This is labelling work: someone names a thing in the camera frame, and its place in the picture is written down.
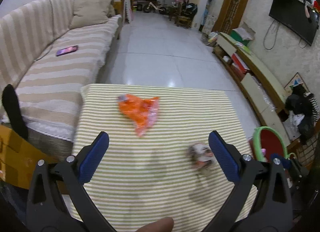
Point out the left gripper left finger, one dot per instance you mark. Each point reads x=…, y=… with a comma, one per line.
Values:
x=46, y=209

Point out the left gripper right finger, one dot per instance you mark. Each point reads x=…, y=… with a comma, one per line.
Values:
x=260, y=199

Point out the orange plastic wrapper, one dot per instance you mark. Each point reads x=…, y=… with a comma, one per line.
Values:
x=142, y=112

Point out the person's left hand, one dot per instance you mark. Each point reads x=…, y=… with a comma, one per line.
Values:
x=163, y=225

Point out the red bin green rim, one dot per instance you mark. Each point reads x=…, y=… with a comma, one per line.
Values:
x=267, y=142

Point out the brown cardboard box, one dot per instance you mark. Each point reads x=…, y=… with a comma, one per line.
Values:
x=19, y=158

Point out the pile of dark clothes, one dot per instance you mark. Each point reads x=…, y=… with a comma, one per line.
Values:
x=303, y=103

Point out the wooden TV cabinet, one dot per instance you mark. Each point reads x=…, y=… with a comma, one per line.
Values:
x=259, y=86

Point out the colourful board game box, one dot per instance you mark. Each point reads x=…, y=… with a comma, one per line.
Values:
x=295, y=81

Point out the red folder in cabinet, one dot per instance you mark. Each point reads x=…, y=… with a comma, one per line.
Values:
x=240, y=64

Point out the green cardboard box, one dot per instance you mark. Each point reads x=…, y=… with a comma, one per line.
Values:
x=243, y=34

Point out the striped beige sofa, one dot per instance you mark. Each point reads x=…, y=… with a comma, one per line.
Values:
x=49, y=87

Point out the smartphone on sofa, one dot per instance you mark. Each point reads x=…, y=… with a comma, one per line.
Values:
x=67, y=50

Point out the wooden chair with bags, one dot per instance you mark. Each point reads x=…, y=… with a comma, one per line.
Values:
x=183, y=13

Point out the beige cushion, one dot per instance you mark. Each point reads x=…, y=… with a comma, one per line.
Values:
x=90, y=12

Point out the white balance bike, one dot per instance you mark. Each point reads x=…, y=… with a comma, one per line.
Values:
x=151, y=7

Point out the wall mounted television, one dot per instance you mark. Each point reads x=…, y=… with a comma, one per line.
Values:
x=291, y=13

